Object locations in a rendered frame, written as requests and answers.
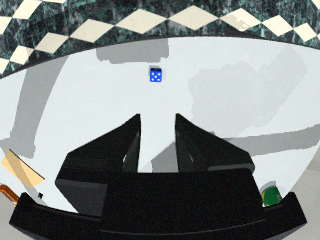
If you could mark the green and yellow drink can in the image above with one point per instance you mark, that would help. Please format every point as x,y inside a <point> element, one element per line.
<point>271,196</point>

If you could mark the orange multimeter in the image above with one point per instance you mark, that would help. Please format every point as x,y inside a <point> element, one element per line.
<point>4,189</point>

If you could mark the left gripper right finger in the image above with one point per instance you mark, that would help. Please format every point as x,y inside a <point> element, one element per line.
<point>208,151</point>

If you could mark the blue die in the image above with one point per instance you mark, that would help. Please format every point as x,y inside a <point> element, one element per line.
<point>155,75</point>

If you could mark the tan mat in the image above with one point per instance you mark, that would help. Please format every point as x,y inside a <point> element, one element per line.
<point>21,170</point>

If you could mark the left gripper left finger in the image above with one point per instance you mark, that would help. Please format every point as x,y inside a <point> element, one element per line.
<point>108,151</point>

